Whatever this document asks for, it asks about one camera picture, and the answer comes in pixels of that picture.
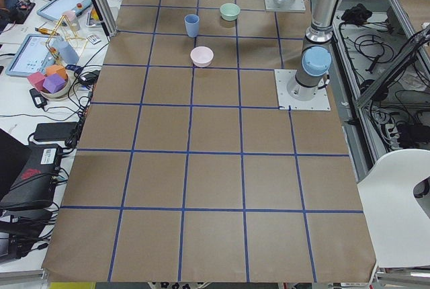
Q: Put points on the tablet in blue case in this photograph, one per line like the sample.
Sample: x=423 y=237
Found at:
x=55 y=9

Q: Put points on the black power adapter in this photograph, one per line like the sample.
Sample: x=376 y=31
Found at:
x=58 y=131

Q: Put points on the mint green bowl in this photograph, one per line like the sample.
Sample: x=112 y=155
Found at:
x=229 y=11

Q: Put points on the white chair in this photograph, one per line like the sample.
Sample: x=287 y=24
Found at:
x=398 y=225

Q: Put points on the light blue block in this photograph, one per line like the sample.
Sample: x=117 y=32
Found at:
x=66 y=52

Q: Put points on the pink bowl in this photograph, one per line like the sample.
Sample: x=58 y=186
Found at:
x=201 y=56

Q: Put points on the bowl of coloured blocks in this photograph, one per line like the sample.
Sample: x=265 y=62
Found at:
x=53 y=83

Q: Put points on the blue cup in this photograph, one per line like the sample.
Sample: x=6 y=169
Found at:
x=192 y=25

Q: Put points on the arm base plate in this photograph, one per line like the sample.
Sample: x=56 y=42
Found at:
x=292 y=96
x=291 y=6

